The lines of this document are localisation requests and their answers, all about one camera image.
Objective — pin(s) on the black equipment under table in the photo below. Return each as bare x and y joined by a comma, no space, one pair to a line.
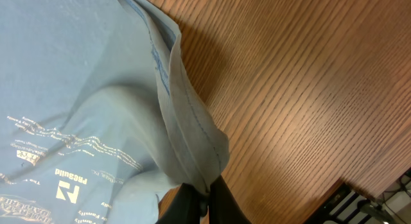
348,206

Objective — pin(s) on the light blue t-shirt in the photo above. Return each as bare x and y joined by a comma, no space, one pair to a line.
98,117

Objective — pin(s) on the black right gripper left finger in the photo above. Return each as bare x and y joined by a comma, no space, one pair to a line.
187,207

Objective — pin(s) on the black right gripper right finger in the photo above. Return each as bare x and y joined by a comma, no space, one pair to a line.
223,208

